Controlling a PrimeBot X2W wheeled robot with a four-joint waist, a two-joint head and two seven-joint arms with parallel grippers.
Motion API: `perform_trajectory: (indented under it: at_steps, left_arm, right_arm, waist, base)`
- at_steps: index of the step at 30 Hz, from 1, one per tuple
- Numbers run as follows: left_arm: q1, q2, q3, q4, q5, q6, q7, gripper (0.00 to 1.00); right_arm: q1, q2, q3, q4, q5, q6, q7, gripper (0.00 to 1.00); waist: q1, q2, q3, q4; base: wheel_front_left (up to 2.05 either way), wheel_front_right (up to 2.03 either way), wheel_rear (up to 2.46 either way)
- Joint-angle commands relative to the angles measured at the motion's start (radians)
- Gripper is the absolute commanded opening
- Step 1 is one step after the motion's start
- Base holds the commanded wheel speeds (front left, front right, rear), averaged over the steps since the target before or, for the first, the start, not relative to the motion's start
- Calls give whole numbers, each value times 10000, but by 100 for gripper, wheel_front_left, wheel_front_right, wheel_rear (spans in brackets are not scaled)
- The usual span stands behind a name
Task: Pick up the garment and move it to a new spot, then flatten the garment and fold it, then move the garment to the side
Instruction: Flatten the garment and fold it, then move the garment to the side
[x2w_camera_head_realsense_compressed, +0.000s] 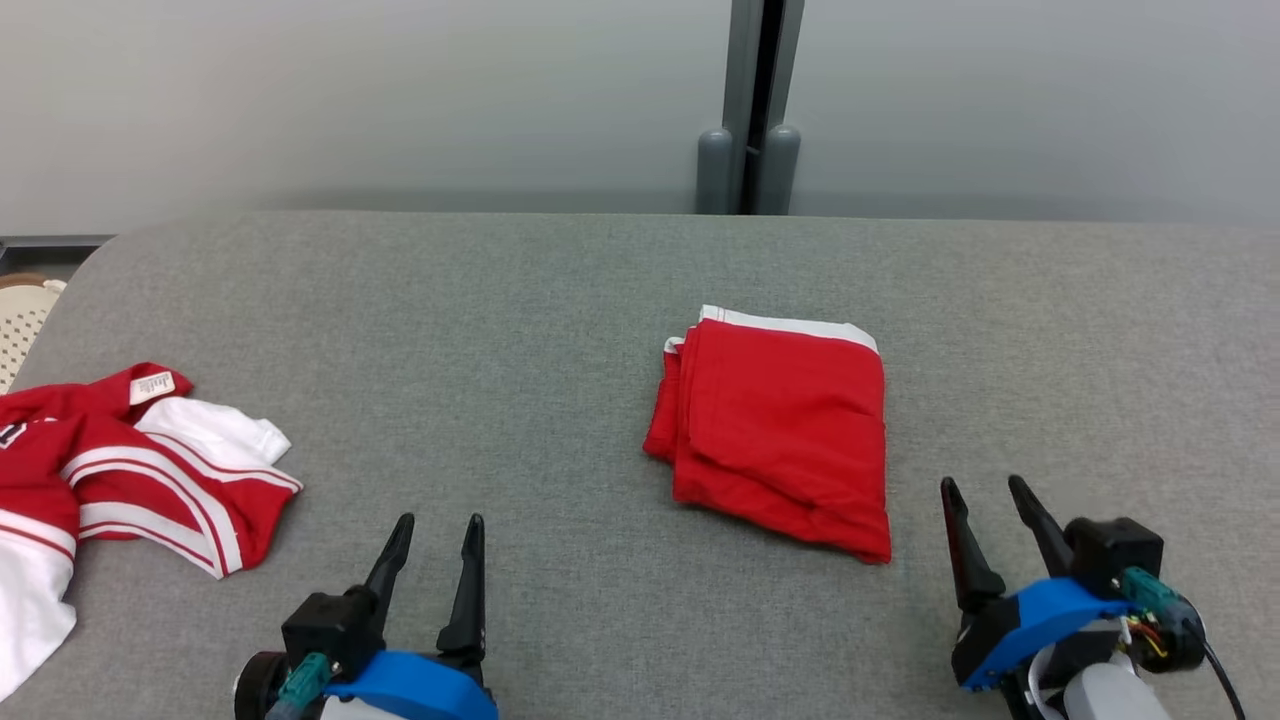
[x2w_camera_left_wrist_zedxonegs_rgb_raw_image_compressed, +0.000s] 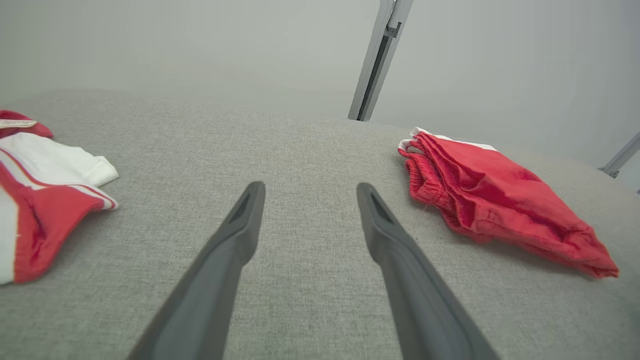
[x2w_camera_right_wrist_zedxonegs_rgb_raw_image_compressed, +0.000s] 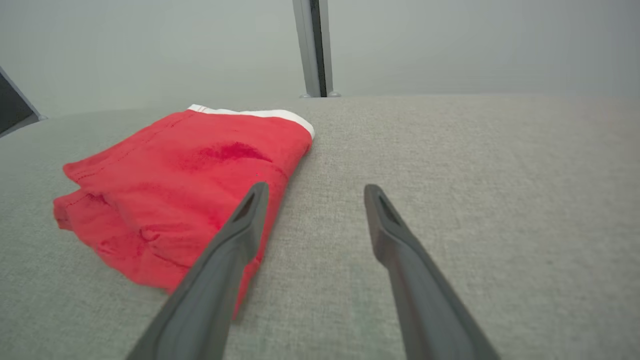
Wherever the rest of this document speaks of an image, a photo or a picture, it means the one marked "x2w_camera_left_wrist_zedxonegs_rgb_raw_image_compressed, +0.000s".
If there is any grey metal door frame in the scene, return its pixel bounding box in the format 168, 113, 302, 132
347, 0, 415, 122

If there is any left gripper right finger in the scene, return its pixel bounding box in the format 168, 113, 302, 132
356, 182, 502, 360

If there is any red shorts white trim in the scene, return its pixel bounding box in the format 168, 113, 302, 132
398, 126, 620, 279

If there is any slim grey metal frame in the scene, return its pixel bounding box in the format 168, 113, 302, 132
598, 132, 640, 179

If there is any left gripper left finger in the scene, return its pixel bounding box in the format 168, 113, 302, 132
127, 181, 266, 360

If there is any red white basketball jersey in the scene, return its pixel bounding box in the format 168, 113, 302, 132
0, 109, 120, 285

